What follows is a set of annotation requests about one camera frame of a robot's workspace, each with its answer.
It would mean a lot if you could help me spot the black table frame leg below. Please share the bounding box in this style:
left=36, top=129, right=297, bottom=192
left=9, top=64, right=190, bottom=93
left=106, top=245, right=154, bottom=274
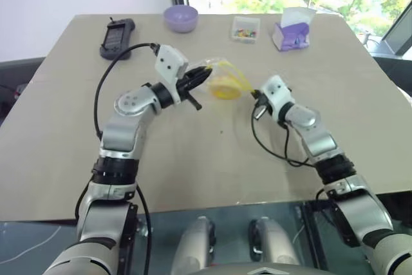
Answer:
left=302, top=200, right=326, bottom=275

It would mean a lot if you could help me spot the purple tissue box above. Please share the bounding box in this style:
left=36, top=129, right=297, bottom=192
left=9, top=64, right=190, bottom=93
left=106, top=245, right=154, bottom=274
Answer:
left=272, top=21, right=312, bottom=53

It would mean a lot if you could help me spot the silver right robot leg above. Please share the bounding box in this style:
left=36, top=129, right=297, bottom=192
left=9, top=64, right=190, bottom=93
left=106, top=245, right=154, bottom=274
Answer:
left=249, top=216, right=300, bottom=273

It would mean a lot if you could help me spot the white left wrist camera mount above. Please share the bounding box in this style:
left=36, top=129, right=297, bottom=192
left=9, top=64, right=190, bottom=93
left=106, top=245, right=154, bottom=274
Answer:
left=154, top=44, right=189, bottom=104

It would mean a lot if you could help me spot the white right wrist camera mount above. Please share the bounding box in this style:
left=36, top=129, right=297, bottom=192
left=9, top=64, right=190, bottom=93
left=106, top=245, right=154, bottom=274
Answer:
left=259, top=75, right=295, bottom=122

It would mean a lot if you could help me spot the silver robot leg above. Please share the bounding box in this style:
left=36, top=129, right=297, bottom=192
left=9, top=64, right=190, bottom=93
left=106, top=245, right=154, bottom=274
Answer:
left=249, top=216, right=300, bottom=273
left=170, top=216, right=216, bottom=275

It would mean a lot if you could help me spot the silver robot torso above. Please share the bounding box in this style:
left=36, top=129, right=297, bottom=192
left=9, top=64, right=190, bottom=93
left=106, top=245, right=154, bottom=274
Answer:
left=199, top=263, right=323, bottom=275

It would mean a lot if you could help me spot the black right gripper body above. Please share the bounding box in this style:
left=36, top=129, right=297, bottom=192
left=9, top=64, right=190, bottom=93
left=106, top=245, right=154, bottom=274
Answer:
left=253, top=92, right=273, bottom=120

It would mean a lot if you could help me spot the yellow pineapple bun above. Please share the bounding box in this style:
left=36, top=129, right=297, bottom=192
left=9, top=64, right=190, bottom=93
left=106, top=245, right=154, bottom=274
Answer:
left=207, top=75, right=242, bottom=100

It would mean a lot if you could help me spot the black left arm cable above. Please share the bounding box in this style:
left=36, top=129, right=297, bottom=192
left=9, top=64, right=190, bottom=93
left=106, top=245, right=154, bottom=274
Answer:
left=74, top=42, right=162, bottom=275

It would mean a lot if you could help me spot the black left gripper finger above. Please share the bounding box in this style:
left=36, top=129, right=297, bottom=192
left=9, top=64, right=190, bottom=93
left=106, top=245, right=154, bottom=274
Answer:
left=188, top=64, right=214, bottom=79
left=192, top=72, right=212, bottom=88

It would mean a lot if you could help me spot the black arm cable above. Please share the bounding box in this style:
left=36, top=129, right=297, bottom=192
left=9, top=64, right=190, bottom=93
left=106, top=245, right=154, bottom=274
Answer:
left=74, top=42, right=162, bottom=275
left=250, top=109, right=337, bottom=224

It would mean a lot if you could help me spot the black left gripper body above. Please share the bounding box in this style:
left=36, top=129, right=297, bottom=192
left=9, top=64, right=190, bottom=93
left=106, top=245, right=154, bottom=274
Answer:
left=175, top=73, right=203, bottom=111

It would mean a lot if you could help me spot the white floor cable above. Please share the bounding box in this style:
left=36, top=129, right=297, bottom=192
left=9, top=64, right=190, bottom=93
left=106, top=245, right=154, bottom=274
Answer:
left=293, top=225, right=305, bottom=244
left=0, top=225, right=62, bottom=261

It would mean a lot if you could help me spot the black chair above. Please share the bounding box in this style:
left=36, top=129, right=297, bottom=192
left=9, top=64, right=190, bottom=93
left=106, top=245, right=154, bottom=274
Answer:
left=0, top=57, right=46, bottom=128

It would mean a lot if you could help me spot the silver left robot leg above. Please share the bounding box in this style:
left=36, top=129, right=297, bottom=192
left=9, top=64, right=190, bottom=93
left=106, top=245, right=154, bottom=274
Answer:
left=170, top=216, right=216, bottom=275

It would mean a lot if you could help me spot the black handheld remote controller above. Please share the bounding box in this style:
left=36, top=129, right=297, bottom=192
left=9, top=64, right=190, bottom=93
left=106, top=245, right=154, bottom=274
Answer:
left=98, top=17, right=136, bottom=61

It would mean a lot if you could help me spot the purple bowl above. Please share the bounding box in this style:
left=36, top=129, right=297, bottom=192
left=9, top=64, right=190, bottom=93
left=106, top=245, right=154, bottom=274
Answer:
left=163, top=5, right=199, bottom=33

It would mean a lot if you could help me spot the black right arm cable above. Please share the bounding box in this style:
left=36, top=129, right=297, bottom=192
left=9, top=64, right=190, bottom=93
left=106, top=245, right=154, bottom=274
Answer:
left=250, top=109, right=337, bottom=224

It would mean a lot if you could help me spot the clear yellow-sealed zip bag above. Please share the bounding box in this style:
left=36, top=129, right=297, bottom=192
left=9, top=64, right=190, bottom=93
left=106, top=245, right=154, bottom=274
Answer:
left=192, top=57, right=256, bottom=102

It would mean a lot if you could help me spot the clear box of colourful bits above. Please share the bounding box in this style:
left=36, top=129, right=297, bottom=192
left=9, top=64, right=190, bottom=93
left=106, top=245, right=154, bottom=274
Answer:
left=230, top=15, right=261, bottom=44

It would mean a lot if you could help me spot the white tissue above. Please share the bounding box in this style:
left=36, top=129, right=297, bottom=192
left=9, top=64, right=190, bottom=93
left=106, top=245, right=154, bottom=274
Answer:
left=281, top=6, right=315, bottom=28

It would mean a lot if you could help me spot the grey monitor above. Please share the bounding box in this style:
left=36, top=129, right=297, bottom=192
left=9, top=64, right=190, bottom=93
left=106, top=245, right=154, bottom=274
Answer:
left=379, top=4, right=412, bottom=60

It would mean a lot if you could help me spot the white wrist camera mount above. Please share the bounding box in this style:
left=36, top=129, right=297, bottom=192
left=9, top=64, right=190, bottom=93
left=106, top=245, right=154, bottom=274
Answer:
left=154, top=44, right=189, bottom=104
left=259, top=75, right=295, bottom=122

